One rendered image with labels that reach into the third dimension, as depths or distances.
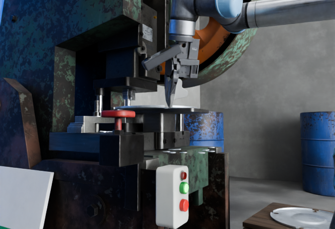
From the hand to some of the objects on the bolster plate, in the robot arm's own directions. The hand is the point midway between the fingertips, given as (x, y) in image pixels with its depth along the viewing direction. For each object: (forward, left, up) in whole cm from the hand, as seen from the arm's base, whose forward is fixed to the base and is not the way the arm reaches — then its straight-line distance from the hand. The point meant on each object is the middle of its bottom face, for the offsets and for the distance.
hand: (167, 103), depth 88 cm
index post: (+19, -23, -9) cm, 31 cm away
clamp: (+20, +14, -9) cm, 26 cm away
